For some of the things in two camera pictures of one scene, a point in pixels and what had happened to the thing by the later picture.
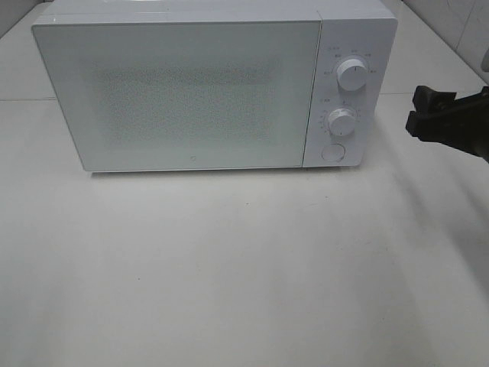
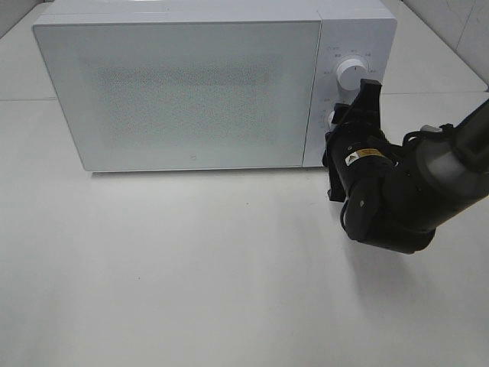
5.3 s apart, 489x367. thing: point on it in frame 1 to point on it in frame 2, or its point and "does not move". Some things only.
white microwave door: x=179 y=95 does not move
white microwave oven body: x=166 y=85 does not move
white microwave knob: x=351 y=75 does not move
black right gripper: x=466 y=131 to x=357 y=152
